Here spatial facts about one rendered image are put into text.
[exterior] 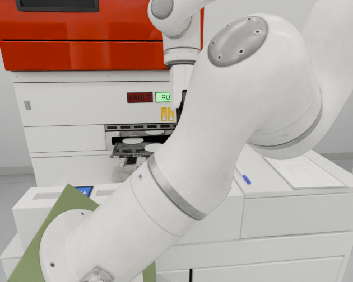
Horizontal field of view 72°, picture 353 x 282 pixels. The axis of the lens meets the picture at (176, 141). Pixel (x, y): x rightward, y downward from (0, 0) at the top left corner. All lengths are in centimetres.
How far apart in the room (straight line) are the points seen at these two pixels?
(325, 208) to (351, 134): 295
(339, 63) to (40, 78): 109
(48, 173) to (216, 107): 117
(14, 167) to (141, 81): 236
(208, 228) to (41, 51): 92
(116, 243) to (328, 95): 35
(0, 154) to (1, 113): 46
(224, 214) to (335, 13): 48
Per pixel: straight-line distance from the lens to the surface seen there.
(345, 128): 362
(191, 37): 56
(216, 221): 67
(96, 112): 119
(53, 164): 133
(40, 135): 130
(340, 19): 39
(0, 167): 333
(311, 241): 83
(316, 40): 41
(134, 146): 110
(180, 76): 53
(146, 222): 33
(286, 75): 26
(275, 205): 70
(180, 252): 72
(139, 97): 114
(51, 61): 115
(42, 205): 66
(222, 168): 29
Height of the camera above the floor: 130
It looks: 20 degrees down
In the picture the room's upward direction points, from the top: straight up
